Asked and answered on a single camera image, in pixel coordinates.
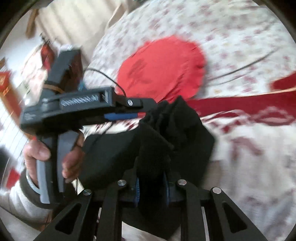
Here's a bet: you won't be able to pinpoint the left forearm grey sleeve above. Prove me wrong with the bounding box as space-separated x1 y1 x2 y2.
1 170 52 228

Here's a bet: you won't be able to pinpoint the red heart-shaped ruffled cushion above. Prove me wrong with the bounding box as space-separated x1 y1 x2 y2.
117 36 206 102

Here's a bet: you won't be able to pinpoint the black cable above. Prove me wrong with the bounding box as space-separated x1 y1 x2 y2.
83 67 127 98

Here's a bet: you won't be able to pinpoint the white red floral plush blanket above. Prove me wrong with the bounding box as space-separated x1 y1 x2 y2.
81 70 296 241

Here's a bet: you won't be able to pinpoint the black pants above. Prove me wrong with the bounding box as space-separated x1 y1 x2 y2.
79 97 215 239

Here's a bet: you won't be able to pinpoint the beige curtain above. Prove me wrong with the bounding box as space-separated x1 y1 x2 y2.
26 1 138 63

